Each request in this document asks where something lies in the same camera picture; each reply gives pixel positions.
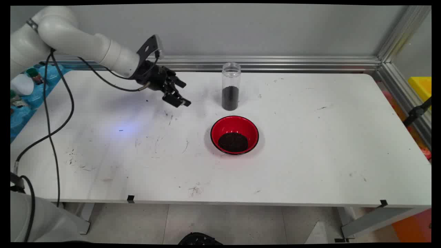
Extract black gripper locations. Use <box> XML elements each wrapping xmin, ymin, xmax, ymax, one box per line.
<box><xmin>134</xmin><ymin>61</ymin><xmax>192</xmax><ymax>108</ymax></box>

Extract black seeds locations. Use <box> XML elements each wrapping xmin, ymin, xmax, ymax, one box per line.
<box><xmin>222</xmin><ymin>86</ymin><xmax>240</xmax><ymax>111</ymax></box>
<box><xmin>218</xmin><ymin>133</ymin><xmax>248</xmax><ymax>153</ymax></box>

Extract clear plastic jar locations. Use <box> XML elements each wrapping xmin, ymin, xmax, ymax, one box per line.
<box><xmin>222</xmin><ymin>62</ymin><xmax>242</xmax><ymax>111</ymax></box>

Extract red bowl with black rim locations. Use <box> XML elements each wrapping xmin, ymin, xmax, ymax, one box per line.
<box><xmin>211</xmin><ymin>116</ymin><xmax>259</xmax><ymax>155</ymax></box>

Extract black seeds in bowl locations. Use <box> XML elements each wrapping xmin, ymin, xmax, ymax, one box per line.
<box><xmin>218</xmin><ymin>133</ymin><xmax>248</xmax><ymax>153</ymax></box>

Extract green capped bottle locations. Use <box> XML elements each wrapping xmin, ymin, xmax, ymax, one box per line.
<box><xmin>27</xmin><ymin>68</ymin><xmax>44</xmax><ymax>85</ymax></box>

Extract black object on floor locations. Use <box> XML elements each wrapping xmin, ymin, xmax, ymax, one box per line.
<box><xmin>178</xmin><ymin>232</ymin><xmax>223</xmax><ymax>245</ymax></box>

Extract white bottle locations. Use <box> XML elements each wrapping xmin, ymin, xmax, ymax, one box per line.
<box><xmin>11</xmin><ymin>73</ymin><xmax>35</xmax><ymax>96</ymax></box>

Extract blue plastic tray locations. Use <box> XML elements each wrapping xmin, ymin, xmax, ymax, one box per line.
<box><xmin>10</xmin><ymin>63</ymin><xmax>71</xmax><ymax>143</ymax></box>

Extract grey table leg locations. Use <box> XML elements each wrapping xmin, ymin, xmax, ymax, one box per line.
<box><xmin>332</xmin><ymin>206</ymin><xmax>428</xmax><ymax>241</ymax></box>
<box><xmin>64</xmin><ymin>203</ymin><xmax>95</xmax><ymax>235</ymax></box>

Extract yellow box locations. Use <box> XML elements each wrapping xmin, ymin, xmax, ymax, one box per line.
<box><xmin>408</xmin><ymin>76</ymin><xmax>432</xmax><ymax>104</ymax></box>

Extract orange box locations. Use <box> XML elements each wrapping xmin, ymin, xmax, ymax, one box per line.
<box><xmin>391</xmin><ymin>208</ymin><xmax>432</xmax><ymax>242</ymax></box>

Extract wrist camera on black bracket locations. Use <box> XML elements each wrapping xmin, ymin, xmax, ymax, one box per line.
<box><xmin>137</xmin><ymin>34</ymin><xmax>164</xmax><ymax>64</ymax></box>

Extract black cable with white tag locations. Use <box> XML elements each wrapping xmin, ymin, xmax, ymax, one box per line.
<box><xmin>10</xmin><ymin>48</ymin><xmax>152</xmax><ymax>242</ymax></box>

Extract long aluminium frame rail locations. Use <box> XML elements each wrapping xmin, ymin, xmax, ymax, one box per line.
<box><xmin>52</xmin><ymin>56</ymin><xmax>381</xmax><ymax>73</ymax></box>

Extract thin black cable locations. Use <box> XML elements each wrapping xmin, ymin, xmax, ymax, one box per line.
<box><xmin>44</xmin><ymin>50</ymin><xmax>162</xmax><ymax>208</ymax></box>

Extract short aluminium frame rail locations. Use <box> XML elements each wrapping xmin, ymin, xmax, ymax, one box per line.
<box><xmin>377</xmin><ymin>62</ymin><xmax>432</xmax><ymax>148</ymax></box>

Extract aluminium frame corner post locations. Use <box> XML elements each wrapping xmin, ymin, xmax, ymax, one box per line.
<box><xmin>377</xmin><ymin>6</ymin><xmax>431</xmax><ymax>63</ymax></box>

